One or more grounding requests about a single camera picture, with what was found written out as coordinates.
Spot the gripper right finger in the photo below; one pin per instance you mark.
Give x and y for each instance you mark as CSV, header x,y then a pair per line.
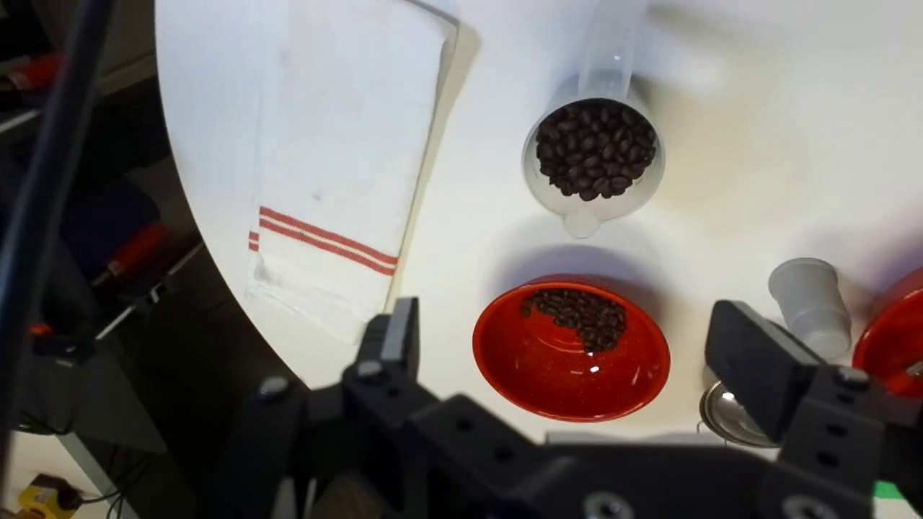
x,y
771,367

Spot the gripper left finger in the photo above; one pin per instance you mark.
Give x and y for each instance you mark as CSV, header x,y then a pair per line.
x,y
404,425

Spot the small white plastic cup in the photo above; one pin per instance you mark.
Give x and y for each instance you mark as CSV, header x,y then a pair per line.
x,y
811,303

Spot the red bowl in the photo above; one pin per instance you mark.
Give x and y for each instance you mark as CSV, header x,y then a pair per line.
x,y
555,367
890,331

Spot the clear plastic measuring cup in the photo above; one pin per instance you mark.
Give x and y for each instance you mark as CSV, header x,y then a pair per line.
x,y
613,72

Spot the small metal strainer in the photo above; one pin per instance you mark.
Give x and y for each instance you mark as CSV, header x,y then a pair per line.
x,y
725,418

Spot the green tape piece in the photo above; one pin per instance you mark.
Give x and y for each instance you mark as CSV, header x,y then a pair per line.
x,y
887,490

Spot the heap of coffee beans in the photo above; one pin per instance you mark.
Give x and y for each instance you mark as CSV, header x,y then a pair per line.
x,y
595,148
584,317

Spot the white towel with red stripes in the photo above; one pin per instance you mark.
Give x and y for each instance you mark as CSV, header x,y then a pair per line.
x,y
339,151

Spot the yellow box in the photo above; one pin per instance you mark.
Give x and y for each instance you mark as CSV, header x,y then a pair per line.
x,y
43,499

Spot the black pole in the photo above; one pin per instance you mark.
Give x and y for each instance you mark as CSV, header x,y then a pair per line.
x,y
43,187

